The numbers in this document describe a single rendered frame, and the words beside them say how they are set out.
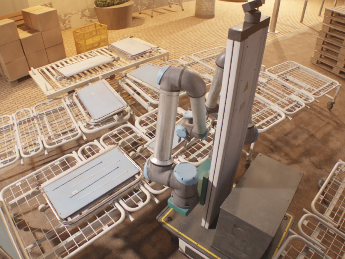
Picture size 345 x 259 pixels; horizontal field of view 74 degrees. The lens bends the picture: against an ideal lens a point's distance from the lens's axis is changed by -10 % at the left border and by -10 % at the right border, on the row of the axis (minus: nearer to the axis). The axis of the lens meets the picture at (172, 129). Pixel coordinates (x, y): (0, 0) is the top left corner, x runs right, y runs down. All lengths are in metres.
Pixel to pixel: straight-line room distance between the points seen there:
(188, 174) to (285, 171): 0.67
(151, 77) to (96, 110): 0.91
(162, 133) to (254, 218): 0.71
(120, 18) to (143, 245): 5.86
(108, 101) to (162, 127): 1.47
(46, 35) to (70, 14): 2.79
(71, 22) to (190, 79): 6.76
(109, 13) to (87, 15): 1.23
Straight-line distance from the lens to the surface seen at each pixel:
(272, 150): 3.22
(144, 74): 3.37
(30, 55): 5.12
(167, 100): 1.40
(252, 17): 1.16
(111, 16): 7.04
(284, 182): 1.73
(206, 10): 8.06
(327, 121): 4.10
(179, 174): 1.52
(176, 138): 2.35
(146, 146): 2.27
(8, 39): 4.92
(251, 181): 1.67
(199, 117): 1.59
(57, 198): 2.03
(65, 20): 7.83
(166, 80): 1.37
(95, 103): 2.89
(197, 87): 1.36
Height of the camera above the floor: 2.08
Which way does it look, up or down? 39 degrees down
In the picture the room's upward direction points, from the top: straight up
